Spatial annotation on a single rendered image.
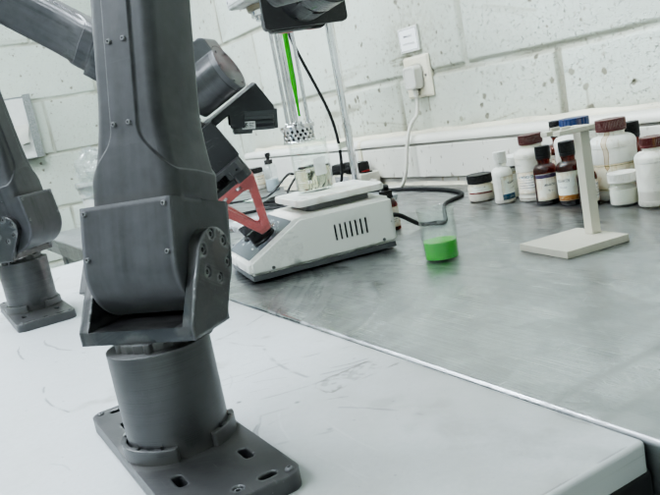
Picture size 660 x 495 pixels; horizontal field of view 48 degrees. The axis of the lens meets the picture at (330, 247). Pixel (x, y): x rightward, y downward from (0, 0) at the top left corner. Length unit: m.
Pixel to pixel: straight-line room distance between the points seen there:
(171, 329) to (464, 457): 0.18
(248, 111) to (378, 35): 0.83
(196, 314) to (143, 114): 0.12
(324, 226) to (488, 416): 0.51
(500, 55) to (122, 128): 1.03
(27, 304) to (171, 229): 0.61
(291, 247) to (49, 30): 0.38
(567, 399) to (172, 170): 0.27
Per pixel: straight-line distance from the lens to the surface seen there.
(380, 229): 0.94
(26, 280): 1.02
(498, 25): 1.40
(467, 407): 0.47
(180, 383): 0.44
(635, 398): 0.46
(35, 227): 0.99
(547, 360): 0.52
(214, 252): 0.44
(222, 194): 0.89
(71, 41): 0.93
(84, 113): 3.37
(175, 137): 0.45
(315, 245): 0.92
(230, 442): 0.46
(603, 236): 0.83
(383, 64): 1.68
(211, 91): 0.86
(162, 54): 0.46
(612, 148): 1.05
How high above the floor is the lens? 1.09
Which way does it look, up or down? 10 degrees down
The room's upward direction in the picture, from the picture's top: 11 degrees counter-clockwise
